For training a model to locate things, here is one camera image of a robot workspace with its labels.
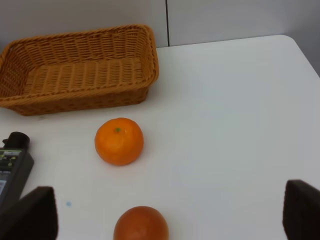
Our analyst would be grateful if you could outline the brown bread bun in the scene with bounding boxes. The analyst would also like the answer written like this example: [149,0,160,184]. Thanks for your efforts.
[113,206,169,240]

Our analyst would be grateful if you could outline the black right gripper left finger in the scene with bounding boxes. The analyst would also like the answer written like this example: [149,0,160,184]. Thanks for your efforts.
[0,186,59,240]

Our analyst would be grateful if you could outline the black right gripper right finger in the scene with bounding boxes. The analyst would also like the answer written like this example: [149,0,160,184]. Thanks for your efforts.
[282,179,320,240]

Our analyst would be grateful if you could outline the black rectangular bottle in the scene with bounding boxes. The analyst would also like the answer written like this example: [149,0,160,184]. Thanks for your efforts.
[0,131,34,212]

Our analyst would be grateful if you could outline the orange wicker basket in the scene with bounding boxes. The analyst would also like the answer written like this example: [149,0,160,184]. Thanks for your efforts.
[0,24,159,116]

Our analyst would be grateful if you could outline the orange tangerine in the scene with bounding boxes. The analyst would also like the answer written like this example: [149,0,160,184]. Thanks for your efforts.
[94,117,144,166]

